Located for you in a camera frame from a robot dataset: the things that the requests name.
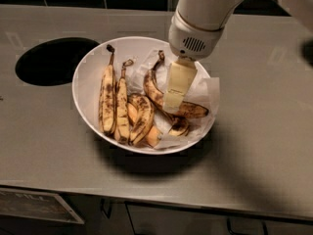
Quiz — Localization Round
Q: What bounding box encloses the framed sign on cabinet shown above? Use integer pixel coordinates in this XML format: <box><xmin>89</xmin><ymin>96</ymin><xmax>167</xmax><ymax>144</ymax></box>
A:
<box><xmin>0</xmin><ymin>187</ymin><xmax>84</xmax><ymax>224</ymax></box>

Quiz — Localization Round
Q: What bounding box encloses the white paper napkin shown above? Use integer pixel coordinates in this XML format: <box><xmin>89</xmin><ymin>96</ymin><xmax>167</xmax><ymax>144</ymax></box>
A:
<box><xmin>128</xmin><ymin>50</ymin><xmax>220</xmax><ymax>154</ymax></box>

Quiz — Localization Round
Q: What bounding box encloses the leftmost spotted banana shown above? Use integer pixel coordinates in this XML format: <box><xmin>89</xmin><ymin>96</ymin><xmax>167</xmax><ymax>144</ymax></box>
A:
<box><xmin>98</xmin><ymin>44</ymin><xmax>115</xmax><ymax>136</ymax></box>

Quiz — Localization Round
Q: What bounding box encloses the black round counter hole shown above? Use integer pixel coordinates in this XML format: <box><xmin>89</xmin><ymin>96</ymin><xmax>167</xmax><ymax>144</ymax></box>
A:
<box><xmin>15</xmin><ymin>37</ymin><xmax>99</xmax><ymax>86</ymax></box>

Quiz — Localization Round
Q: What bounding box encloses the long curved banana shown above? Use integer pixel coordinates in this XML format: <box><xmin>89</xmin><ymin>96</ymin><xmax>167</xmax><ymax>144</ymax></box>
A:
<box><xmin>143</xmin><ymin>50</ymin><xmax>209</xmax><ymax>118</ymax></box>

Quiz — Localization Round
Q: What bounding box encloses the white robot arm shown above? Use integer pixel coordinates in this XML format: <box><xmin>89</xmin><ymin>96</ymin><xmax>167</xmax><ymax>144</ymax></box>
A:
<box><xmin>163</xmin><ymin>0</ymin><xmax>313</xmax><ymax>114</ymax></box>

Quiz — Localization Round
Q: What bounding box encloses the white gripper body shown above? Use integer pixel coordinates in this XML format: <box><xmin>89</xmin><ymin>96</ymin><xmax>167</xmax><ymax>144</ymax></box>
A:
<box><xmin>168</xmin><ymin>11</ymin><xmax>223</xmax><ymax>60</ymax></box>

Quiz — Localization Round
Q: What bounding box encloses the cabinet door handle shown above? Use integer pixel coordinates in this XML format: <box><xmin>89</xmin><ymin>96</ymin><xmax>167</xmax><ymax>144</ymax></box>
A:
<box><xmin>226</xmin><ymin>217</ymin><xmax>268</xmax><ymax>235</ymax></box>
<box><xmin>100</xmin><ymin>199</ymin><xmax>112</xmax><ymax>219</ymax></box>

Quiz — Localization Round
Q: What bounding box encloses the curved spotted banana middle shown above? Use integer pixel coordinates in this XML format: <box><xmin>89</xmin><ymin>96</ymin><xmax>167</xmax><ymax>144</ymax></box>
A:
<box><xmin>128</xmin><ymin>93</ymin><xmax>155</xmax><ymax>146</ymax></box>

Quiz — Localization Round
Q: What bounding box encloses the right cabinet door handle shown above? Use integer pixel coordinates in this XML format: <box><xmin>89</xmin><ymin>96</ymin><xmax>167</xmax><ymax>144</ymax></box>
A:
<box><xmin>226</xmin><ymin>217</ymin><xmax>268</xmax><ymax>235</ymax></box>

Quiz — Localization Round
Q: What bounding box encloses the small dark banana piece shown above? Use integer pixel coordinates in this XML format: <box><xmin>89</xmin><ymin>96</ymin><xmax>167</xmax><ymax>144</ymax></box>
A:
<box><xmin>169</xmin><ymin>117</ymin><xmax>190</xmax><ymax>136</ymax></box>

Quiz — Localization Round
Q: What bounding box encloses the left cabinet door handle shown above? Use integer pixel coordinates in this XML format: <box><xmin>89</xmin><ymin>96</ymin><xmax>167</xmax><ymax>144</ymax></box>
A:
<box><xmin>100</xmin><ymin>199</ymin><xmax>112</xmax><ymax>219</ymax></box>

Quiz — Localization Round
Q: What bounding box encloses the white oval bowl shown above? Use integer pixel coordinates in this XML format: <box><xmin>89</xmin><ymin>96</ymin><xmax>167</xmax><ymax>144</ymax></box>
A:
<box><xmin>71</xmin><ymin>35</ymin><xmax>217</xmax><ymax>156</ymax></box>

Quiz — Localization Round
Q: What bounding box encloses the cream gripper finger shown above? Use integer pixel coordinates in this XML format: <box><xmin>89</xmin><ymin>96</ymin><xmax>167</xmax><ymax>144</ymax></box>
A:
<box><xmin>162</xmin><ymin>58</ymin><xmax>198</xmax><ymax>114</ymax></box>

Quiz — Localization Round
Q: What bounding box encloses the orange banana underneath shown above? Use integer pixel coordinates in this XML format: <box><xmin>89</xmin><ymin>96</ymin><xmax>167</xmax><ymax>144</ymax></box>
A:
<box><xmin>127</xmin><ymin>103</ymin><xmax>162</xmax><ymax>147</ymax></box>

